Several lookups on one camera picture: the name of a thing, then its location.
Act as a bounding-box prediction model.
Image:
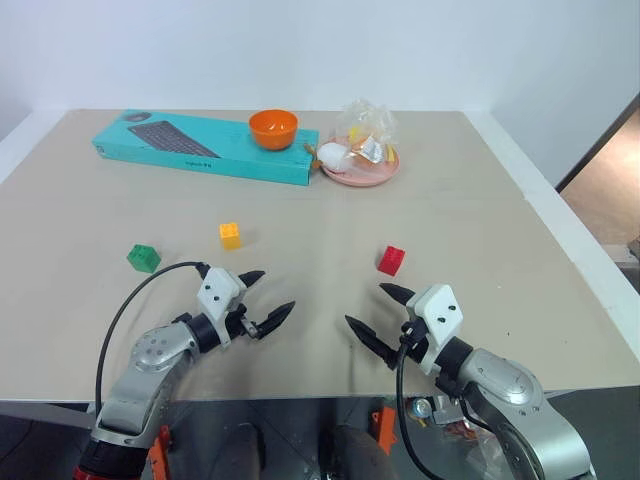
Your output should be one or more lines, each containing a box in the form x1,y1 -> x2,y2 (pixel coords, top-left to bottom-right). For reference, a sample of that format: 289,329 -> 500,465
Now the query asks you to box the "orange plastic bowl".
248,109 -> 301,152

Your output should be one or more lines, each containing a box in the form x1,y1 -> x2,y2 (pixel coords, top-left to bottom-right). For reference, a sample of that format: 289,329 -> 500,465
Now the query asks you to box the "white fluffy ball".
318,141 -> 350,173

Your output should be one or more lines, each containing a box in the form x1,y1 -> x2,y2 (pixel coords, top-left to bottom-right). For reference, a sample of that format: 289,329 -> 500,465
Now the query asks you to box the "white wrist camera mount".
195,266 -> 248,346
405,283 -> 464,376

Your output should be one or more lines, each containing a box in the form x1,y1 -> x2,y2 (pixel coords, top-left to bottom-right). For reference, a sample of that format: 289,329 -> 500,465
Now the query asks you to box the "orange plastic clamp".
148,426 -> 172,480
370,406 -> 398,456

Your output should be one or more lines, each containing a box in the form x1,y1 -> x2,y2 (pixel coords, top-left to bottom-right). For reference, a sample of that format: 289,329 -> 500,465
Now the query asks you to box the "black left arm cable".
95,261 -> 209,417

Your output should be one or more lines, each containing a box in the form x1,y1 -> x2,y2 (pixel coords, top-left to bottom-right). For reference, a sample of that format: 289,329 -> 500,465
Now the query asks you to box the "red toy block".
376,244 -> 407,277

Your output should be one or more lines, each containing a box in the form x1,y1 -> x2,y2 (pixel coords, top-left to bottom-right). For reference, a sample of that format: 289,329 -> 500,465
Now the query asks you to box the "grey box beside table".
606,243 -> 640,287

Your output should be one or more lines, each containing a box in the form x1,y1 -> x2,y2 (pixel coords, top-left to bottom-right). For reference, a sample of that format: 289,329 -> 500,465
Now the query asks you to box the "pink round plate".
319,134 -> 402,188

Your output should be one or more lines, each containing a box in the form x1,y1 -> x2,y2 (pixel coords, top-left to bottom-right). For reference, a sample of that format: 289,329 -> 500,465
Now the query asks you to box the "clear crumpled plastic bag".
333,99 -> 399,165

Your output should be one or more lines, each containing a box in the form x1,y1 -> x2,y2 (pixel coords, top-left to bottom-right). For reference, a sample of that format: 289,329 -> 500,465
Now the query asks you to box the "beige table cloth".
0,109 -> 640,403

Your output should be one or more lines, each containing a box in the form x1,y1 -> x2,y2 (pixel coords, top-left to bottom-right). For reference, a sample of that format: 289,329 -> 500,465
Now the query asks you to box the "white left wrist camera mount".
195,266 -> 248,346

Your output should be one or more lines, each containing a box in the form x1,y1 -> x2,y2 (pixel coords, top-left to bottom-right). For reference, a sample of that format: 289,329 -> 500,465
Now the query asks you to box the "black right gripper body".
397,319 -> 432,366

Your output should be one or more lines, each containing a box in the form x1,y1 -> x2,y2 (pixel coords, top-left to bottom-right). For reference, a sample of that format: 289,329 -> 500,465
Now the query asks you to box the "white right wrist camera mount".
405,283 -> 464,376

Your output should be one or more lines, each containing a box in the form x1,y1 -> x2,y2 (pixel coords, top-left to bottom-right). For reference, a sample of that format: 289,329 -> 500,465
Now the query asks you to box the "small orange brown toy piece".
304,143 -> 326,171

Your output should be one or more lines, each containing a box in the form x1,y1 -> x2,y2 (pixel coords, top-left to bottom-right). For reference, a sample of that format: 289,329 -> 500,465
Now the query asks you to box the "brown wooden board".
553,93 -> 640,251

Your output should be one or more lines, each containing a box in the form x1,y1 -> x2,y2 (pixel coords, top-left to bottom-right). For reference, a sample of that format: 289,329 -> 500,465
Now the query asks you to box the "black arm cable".
394,335 -> 451,480
95,261 -> 209,417

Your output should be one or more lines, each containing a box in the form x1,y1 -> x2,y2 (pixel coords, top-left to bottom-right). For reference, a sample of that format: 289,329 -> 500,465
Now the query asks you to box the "yellow blue small part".
408,396 -> 432,427

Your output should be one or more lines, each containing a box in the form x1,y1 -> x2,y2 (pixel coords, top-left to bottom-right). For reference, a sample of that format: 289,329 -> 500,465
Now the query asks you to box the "yellow toy block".
218,222 -> 243,251

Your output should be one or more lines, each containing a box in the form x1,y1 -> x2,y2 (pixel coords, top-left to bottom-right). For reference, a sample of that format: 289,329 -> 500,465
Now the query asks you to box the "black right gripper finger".
378,282 -> 416,308
344,314 -> 400,371

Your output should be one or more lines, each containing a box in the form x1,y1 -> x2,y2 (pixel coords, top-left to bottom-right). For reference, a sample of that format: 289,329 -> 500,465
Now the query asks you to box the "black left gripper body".
223,299 -> 258,344

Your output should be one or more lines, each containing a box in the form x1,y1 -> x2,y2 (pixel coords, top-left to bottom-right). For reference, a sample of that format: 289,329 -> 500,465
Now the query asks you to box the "teal keyboard box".
90,109 -> 322,187

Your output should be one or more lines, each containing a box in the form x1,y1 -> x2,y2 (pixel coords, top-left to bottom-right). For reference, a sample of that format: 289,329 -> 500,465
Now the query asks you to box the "green toy block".
125,243 -> 163,273

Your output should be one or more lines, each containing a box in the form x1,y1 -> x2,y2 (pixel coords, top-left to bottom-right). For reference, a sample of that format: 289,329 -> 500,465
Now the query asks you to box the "orange white snack packet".
355,137 -> 387,165

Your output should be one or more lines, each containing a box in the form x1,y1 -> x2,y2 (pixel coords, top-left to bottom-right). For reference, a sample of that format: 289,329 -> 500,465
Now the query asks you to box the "small grey metal bracket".
431,394 -> 470,425

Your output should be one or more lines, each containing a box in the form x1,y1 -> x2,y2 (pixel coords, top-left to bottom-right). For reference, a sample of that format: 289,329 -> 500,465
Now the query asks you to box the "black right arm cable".
394,335 -> 451,480

